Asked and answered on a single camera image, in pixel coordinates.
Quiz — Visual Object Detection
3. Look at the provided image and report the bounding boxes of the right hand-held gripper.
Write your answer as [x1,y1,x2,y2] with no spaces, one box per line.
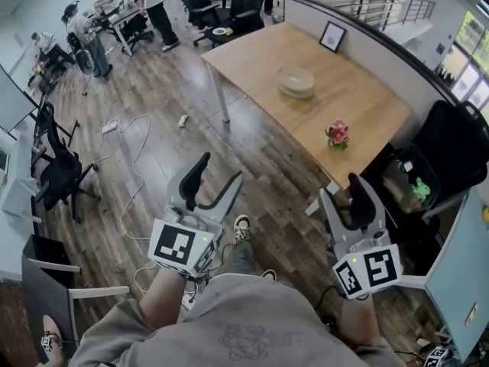
[318,172,404,301]

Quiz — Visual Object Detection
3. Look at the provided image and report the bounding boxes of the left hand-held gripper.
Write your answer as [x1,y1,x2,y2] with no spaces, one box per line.
[147,151,245,281]

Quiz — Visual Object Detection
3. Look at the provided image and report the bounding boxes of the beige round box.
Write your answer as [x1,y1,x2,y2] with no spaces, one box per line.
[277,83,316,100]

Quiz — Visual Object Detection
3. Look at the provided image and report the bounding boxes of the person's right forearm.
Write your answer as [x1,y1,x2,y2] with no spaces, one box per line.
[338,294,382,348]

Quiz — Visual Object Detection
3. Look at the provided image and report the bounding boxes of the person's left forearm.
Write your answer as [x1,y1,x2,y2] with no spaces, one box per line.
[138,268,192,333]

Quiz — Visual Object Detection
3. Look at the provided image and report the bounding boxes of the black bin with clutter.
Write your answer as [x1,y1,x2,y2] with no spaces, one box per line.
[381,142,442,215]

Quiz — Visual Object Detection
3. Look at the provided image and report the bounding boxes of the person's leg in grey trousers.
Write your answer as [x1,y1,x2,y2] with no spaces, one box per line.
[224,239,257,278]

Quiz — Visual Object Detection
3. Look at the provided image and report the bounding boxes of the green toy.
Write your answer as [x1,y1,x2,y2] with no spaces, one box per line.
[412,177,432,203]

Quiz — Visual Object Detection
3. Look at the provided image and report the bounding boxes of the pink flowers in small vase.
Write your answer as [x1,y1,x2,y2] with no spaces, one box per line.
[325,119,351,151]

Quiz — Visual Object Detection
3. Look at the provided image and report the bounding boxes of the wooden table with white legs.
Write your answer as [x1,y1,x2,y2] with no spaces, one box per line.
[200,21,414,191]

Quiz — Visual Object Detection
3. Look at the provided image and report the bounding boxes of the light blue partition panel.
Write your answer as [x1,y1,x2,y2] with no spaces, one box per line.
[423,187,489,365]

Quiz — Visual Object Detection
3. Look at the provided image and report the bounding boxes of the person's grey shirt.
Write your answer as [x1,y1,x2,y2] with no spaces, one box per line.
[68,272,406,367]

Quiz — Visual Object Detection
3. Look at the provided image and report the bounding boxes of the black office chair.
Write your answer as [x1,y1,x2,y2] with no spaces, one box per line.
[121,12,156,54]
[169,0,222,31]
[192,0,267,50]
[31,100,101,224]

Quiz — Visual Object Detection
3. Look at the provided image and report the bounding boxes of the spare hand-held gripper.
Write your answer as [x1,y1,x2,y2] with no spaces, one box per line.
[40,330,63,354]
[425,346,451,367]

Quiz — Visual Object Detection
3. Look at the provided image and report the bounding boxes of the black framed picture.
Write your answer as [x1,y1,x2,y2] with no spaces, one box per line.
[318,20,348,54]

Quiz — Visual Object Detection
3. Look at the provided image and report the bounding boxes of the black floor fan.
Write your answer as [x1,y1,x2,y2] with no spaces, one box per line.
[75,48,96,75]

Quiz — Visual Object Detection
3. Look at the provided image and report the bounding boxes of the grey metal railing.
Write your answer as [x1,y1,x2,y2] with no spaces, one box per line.
[331,0,437,34]

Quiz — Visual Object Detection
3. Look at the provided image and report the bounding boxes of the white cable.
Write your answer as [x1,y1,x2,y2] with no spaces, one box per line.
[91,113,199,313]

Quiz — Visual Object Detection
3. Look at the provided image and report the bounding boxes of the black chair with metal frame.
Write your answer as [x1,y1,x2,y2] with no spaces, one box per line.
[413,99,489,221]

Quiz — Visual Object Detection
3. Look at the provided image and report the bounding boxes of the black desk with white frame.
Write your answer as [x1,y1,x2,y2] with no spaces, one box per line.
[20,233,131,362]

